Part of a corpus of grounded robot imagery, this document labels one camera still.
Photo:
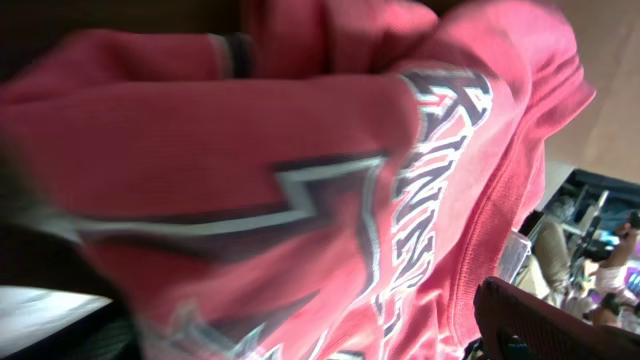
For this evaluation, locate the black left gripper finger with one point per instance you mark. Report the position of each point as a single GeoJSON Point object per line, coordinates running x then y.
{"type": "Point", "coordinates": [516, 325]}

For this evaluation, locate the red soccer t-shirt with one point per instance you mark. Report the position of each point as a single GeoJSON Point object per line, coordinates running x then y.
{"type": "Point", "coordinates": [334, 184]}

